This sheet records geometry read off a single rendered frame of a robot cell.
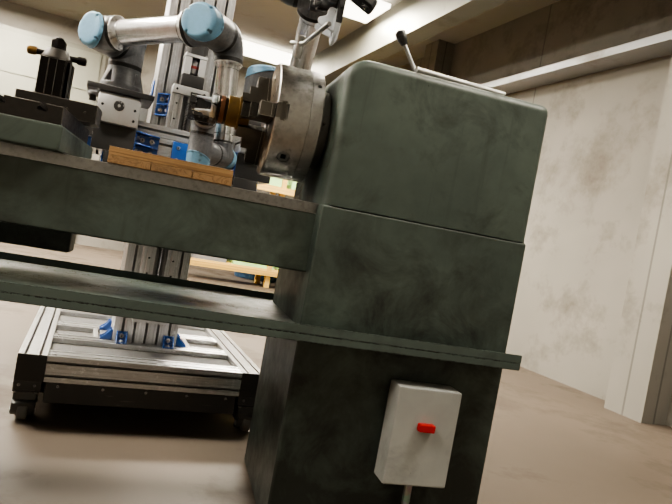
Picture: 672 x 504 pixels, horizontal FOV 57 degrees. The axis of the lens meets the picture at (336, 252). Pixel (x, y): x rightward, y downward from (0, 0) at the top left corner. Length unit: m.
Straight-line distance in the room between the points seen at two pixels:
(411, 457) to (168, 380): 0.99
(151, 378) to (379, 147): 1.19
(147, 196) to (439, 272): 0.78
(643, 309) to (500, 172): 2.75
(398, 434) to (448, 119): 0.84
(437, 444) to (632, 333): 2.86
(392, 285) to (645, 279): 2.94
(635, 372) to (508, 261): 2.70
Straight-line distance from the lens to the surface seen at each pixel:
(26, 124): 1.59
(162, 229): 1.61
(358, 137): 1.63
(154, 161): 1.60
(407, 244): 1.67
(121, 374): 2.32
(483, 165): 1.76
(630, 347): 4.45
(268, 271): 7.91
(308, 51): 2.38
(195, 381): 2.35
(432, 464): 1.75
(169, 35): 2.18
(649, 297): 4.39
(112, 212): 1.62
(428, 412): 1.69
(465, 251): 1.74
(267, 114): 1.67
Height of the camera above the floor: 0.78
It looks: 1 degrees down
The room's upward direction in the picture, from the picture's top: 10 degrees clockwise
